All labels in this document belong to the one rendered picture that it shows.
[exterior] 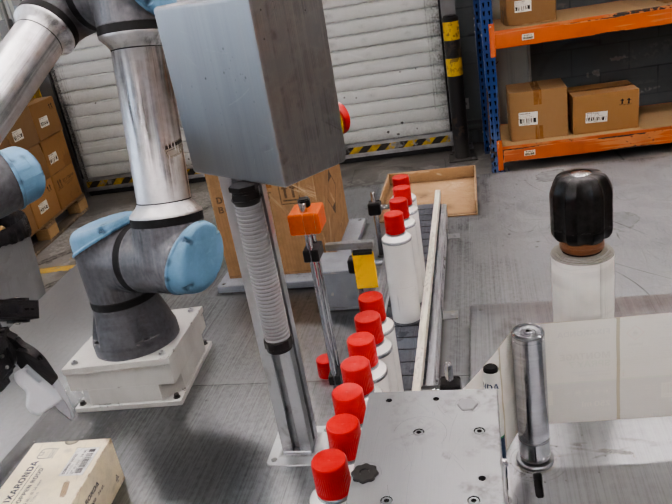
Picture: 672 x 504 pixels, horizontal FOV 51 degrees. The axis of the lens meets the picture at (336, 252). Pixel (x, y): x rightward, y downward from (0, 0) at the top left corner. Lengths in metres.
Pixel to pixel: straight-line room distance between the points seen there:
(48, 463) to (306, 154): 0.61
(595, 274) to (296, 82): 0.50
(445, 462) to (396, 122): 4.90
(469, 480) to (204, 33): 0.50
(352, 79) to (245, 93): 4.60
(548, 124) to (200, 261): 3.87
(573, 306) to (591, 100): 3.82
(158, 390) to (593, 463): 0.71
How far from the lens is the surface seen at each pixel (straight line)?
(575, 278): 1.01
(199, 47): 0.77
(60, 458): 1.11
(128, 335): 1.24
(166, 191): 1.11
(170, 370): 1.23
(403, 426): 0.58
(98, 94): 5.84
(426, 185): 2.08
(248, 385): 1.26
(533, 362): 0.84
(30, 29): 1.16
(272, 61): 0.70
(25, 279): 3.55
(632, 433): 0.99
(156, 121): 1.10
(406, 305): 1.22
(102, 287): 1.22
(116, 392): 1.29
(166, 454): 1.16
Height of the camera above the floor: 1.50
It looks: 23 degrees down
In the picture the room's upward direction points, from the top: 10 degrees counter-clockwise
